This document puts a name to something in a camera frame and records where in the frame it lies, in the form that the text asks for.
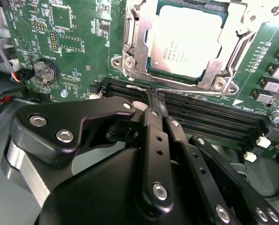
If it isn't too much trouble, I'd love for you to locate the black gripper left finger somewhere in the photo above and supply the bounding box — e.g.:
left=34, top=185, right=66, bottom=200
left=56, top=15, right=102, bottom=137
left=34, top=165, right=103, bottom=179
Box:
left=0, top=90, right=176, bottom=218

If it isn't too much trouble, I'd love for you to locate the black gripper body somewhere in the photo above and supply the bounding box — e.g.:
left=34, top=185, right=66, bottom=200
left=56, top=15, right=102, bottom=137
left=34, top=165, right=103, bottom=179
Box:
left=35, top=146, right=216, bottom=225

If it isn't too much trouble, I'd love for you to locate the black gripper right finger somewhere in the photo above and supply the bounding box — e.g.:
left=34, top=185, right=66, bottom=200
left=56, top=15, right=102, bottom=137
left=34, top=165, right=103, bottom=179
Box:
left=154, top=91, right=279, bottom=225

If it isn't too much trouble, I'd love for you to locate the metal locking lever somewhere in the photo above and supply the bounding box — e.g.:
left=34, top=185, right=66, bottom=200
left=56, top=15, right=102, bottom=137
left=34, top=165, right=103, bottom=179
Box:
left=126, top=84, right=224, bottom=97

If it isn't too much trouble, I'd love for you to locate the silver CPU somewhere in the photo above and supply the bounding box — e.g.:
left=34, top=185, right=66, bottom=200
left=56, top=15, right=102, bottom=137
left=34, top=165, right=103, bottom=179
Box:
left=146, top=4, right=229, bottom=79

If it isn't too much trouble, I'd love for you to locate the metal socket cover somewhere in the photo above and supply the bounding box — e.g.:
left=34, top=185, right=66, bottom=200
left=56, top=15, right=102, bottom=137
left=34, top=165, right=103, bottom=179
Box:
left=130, top=0, right=257, bottom=89

